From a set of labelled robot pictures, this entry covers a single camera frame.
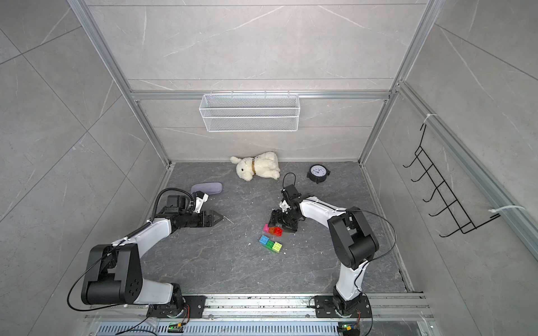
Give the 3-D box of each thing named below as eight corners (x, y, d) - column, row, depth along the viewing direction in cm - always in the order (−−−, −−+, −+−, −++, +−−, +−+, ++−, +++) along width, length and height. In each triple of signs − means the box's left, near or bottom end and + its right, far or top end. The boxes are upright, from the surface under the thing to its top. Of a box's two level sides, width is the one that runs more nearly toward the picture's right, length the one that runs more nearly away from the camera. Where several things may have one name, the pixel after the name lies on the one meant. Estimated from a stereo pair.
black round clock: (314, 185, 112) (315, 181, 109) (303, 173, 117) (304, 169, 115) (330, 177, 116) (332, 173, 113) (319, 166, 121) (320, 161, 118)
